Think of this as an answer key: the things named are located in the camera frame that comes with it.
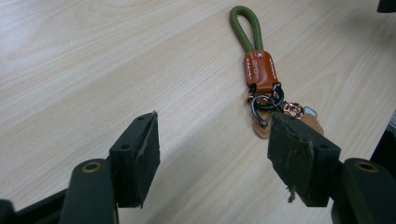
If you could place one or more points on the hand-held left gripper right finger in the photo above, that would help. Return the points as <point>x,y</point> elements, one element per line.
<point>305,168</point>

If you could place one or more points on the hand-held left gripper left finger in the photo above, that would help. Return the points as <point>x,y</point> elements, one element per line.
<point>134,161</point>

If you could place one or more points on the dark object at table edge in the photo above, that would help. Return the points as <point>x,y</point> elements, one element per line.
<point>387,5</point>

